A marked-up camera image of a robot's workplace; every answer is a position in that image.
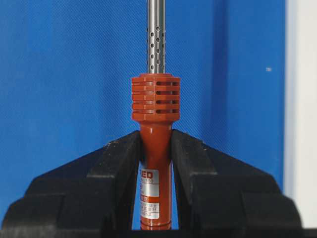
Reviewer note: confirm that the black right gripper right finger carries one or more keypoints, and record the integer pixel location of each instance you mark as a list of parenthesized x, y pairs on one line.
[(219, 196)]

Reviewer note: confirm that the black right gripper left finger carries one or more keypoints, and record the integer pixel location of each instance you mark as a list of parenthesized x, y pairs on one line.
[(90, 197)]

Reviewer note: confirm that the white foam board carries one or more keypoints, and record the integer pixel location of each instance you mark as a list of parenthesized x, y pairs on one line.
[(300, 140)]

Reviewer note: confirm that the red-handled soldering iron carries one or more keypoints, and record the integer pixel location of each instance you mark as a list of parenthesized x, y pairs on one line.
[(156, 106)]

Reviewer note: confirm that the blue table cloth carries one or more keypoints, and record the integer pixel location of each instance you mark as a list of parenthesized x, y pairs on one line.
[(66, 69)]

